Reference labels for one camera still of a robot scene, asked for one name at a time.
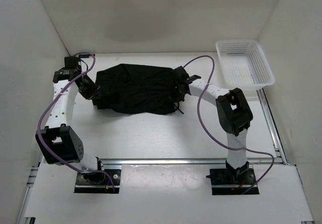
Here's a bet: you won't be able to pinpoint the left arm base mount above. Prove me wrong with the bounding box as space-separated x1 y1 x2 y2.
74 167 122 194

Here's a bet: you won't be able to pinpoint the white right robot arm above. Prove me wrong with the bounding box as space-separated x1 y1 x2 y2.
174 66 253 184

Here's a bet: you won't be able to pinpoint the black shorts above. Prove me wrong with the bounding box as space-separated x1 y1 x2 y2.
92 64 185 115

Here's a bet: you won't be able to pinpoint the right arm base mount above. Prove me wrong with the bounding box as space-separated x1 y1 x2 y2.
206 168 259 195

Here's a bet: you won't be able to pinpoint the aluminium front rail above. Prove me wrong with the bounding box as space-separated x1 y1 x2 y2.
102 157 285 165

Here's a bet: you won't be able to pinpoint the white plastic basket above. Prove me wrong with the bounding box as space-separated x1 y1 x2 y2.
215 40 275 91

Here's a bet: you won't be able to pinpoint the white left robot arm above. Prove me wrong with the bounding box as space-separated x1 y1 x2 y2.
35 53 106 184

